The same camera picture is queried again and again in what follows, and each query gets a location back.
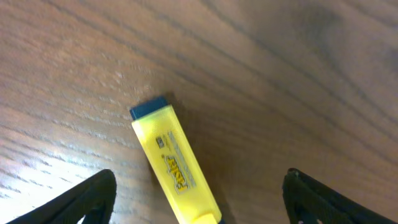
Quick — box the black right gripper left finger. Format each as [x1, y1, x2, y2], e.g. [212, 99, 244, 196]
[9, 169, 116, 224]

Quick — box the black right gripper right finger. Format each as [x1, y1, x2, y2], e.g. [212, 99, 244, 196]
[282, 168, 396, 224]

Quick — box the yellow highlighter pen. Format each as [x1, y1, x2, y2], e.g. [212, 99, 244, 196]
[129, 96, 223, 224]

